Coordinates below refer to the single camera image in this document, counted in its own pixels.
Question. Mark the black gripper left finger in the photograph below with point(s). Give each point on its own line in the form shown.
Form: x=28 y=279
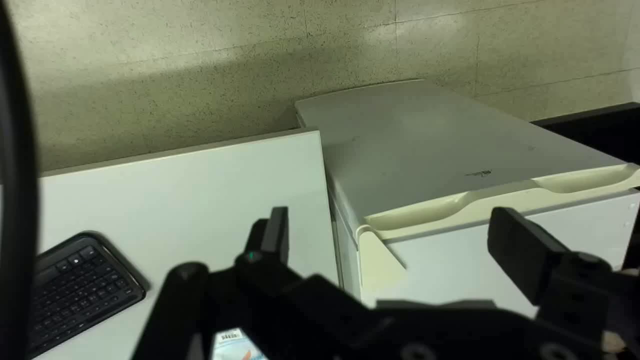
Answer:
x=266 y=246

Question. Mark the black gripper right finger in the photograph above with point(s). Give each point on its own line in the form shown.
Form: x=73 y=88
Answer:
x=560 y=283

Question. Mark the white desk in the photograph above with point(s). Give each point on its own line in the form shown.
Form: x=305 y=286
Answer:
x=198 y=204

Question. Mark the black computer keyboard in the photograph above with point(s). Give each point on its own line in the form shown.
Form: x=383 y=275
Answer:
x=78 y=284

